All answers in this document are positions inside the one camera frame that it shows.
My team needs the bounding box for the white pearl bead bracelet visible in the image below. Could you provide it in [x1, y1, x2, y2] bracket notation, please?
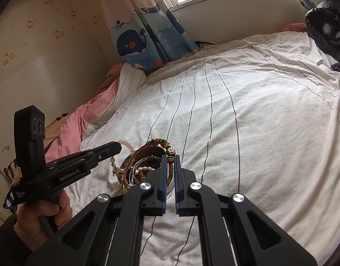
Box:
[131, 166, 156, 186]

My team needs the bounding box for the person's left hand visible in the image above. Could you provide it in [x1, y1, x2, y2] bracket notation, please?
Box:
[13, 189, 72, 252]

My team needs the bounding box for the black jacket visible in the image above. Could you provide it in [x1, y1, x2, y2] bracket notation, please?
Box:
[305, 1, 340, 72]

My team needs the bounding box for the blue whale print curtain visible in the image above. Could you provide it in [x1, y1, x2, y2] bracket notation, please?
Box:
[99, 0, 199, 70]

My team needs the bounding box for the pink bead bracelet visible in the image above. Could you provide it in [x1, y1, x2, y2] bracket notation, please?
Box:
[110, 139, 137, 172]

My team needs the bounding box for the pink blanket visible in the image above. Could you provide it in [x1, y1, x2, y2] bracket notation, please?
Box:
[44, 63, 124, 163]

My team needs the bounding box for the white striped bed sheet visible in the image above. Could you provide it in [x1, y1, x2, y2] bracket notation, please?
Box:
[81, 32, 340, 265]

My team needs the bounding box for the colourful beaded cord bracelet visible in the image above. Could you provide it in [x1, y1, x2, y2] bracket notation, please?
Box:
[145, 137, 177, 188]

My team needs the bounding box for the silver metal bangle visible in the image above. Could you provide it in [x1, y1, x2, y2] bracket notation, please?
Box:
[129, 156, 161, 188]

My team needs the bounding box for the round silver metal tin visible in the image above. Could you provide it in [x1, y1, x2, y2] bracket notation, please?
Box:
[114, 139, 176, 197]

